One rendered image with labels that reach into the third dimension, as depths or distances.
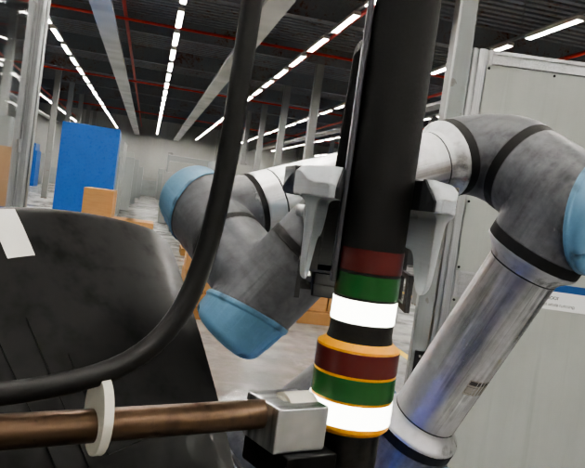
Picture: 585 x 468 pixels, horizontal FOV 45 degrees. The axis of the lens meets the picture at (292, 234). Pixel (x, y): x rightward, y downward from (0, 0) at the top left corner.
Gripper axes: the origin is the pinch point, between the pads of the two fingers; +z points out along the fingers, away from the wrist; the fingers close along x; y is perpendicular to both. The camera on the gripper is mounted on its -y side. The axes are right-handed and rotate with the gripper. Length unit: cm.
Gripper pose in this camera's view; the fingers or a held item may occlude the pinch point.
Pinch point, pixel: (384, 183)
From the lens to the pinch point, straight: 33.5
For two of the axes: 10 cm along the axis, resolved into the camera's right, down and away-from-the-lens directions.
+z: -0.2, 0.5, -10.0
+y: -1.4, 9.9, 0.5
